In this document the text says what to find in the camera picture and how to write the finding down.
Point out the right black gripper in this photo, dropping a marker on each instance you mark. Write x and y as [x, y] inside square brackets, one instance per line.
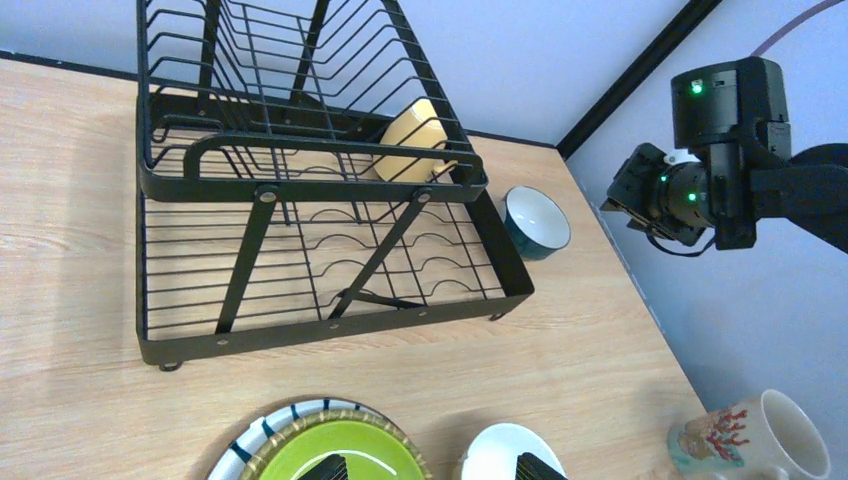
[664, 200]

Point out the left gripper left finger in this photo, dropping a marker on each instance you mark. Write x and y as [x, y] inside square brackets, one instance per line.
[332, 467]

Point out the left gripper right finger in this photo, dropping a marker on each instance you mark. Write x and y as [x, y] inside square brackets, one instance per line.
[530, 467]

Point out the plain white bowl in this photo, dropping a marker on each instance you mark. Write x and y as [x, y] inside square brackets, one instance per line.
[493, 453]

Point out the teal patterned white bowl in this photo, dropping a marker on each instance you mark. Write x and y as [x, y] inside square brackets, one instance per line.
[536, 225]

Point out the yellow mug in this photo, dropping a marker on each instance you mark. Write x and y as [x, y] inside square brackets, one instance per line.
[417, 127]

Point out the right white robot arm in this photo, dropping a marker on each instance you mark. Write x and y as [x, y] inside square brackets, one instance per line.
[733, 118]

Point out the green plate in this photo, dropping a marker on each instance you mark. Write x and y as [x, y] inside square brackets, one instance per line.
[371, 446]

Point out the blue striped white plate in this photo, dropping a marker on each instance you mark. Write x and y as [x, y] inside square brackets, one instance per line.
[240, 451]

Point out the beige mug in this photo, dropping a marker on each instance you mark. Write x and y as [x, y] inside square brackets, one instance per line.
[767, 436]

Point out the black wire dish rack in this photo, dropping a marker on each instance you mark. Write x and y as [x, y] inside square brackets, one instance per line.
[260, 220]

